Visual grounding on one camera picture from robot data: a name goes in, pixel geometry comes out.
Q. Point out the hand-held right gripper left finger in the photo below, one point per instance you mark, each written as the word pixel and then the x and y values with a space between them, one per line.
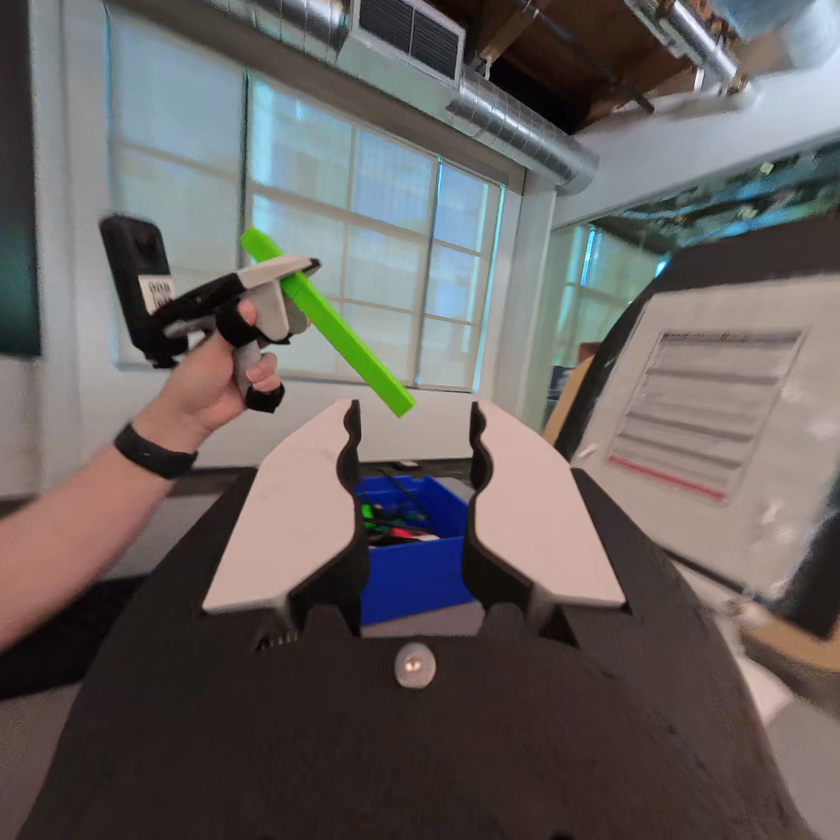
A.
pixel 289 518

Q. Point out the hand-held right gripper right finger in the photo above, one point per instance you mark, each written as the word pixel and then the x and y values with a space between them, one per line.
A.
pixel 544 525

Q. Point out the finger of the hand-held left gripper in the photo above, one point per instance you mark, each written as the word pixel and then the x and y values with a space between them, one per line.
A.
pixel 275 272

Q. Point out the long green block bar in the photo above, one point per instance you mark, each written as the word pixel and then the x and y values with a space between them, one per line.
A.
pixel 341 334

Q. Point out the blue plastic bin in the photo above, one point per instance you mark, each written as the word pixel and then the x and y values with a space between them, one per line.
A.
pixel 413 577

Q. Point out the person's left forearm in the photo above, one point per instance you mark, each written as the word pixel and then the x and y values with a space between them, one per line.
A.
pixel 65 544

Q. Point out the person's left hand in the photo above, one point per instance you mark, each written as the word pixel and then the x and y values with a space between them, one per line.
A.
pixel 197 387

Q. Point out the large paned window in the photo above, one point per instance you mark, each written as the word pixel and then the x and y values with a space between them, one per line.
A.
pixel 295 164

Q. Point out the document display board with stand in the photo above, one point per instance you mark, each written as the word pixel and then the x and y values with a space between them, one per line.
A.
pixel 709 407

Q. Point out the black mesh wrist rest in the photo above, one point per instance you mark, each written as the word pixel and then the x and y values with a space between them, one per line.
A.
pixel 59 649

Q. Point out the white vent grille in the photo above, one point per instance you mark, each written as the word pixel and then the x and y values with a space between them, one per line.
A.
pixel 407 33

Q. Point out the dark wall board yellow logo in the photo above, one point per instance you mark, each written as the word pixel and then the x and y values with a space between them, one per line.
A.
pixel 16 197

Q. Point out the spiral silver duct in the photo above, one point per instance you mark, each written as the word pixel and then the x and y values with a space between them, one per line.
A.
pixel 525 124

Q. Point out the large silver duct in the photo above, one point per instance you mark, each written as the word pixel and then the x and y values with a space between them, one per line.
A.
pixel 695 33

